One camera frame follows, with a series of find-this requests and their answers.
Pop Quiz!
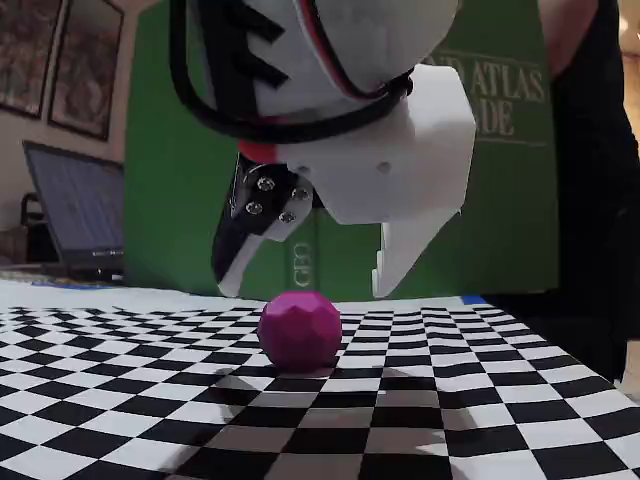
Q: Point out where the bare person forearm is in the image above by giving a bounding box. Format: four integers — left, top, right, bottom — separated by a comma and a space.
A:
537, 0, 601, 79

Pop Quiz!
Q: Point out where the checkerboard printed white sheet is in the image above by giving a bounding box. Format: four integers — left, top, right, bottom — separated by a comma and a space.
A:
0, 279, 640, 480

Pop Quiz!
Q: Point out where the white gripper red trim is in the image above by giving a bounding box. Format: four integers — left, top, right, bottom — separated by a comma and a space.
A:
209, 64, 476, 300

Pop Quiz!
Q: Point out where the black open laptop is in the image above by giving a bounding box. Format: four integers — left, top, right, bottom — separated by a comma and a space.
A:
22, 139, 126, 284

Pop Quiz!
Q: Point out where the dark framed wall picture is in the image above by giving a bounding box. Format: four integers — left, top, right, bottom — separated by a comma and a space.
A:
0, 0, 69, 120
47, 0, 125, 143

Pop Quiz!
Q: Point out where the green atlas book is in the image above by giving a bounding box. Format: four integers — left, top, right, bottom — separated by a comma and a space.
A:
123, 0, 560, 304

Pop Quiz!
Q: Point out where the red white black servo wire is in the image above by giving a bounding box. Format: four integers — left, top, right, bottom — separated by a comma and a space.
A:
298, 0, 384, 100

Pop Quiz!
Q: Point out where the black camera cable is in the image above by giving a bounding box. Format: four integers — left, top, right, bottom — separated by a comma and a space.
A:
168, 0, 417, 147

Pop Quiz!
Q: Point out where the pink faceted ball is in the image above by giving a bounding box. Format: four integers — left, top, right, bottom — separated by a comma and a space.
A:
258, 290, 344, 374

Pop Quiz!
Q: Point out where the person torso in black shirt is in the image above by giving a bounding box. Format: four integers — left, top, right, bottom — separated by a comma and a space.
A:
547, 0, 640, 386

